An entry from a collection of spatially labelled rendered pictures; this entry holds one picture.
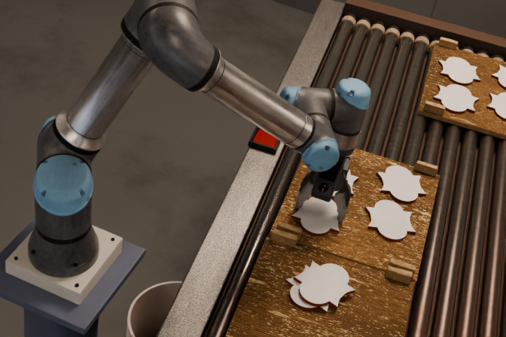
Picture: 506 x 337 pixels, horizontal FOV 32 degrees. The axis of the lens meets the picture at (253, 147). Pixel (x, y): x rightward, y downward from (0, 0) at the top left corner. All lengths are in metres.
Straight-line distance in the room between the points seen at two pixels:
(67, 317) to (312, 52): 1.23
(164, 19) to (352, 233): 0.76
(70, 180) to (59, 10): 2.80
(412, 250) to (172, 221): 1.46
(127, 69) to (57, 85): 2.26
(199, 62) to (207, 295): 0.55
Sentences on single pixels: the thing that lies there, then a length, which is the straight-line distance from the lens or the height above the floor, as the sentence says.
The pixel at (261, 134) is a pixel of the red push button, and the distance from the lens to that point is 2.32.
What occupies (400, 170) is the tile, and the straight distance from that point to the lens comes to 2.30.
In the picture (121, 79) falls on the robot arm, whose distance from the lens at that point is 1.77.
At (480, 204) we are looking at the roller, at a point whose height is 0.92.
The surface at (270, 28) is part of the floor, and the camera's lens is 4.61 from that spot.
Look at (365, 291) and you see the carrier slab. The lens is 1.97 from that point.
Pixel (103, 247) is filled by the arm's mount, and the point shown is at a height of 0.91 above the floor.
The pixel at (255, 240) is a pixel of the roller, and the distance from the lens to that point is 2.03.
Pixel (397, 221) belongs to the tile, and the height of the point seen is 0.95.
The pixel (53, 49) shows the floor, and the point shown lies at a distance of 4.25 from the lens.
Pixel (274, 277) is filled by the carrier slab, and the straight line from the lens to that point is 1.94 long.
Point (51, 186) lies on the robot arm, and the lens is 1.79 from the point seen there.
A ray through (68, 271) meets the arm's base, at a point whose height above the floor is 0.93.
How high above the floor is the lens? 2.33
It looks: 38 degrees down
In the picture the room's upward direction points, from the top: 11 degrees clockwise
